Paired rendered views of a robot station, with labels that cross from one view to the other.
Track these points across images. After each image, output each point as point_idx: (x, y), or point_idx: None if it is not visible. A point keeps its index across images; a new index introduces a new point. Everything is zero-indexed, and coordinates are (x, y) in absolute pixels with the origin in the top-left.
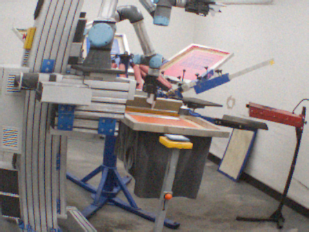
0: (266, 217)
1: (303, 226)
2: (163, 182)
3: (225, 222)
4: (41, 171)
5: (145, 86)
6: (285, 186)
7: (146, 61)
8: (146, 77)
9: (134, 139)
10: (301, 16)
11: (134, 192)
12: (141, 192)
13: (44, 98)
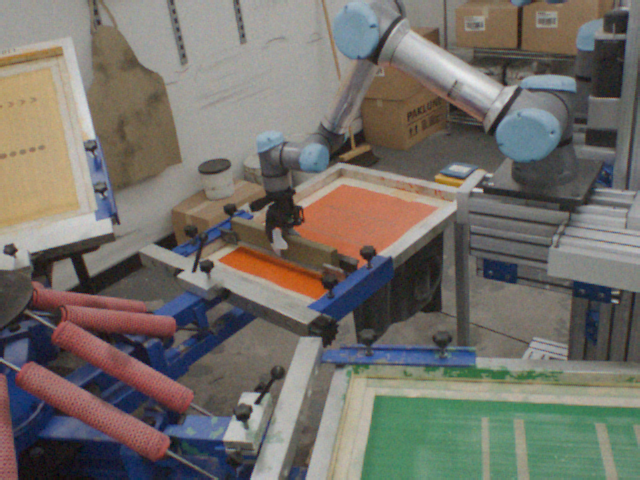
0: (79, 362)
1: (129, 298)
2: (464, 232)
3: (138, 408)
4: None
5: (293, 216)
6: (84, 279)
7: (339, 142)
8: (291, 196)
9: (429, 244)
10: None
11: (441, 309)
12: (430, 304)
13: None
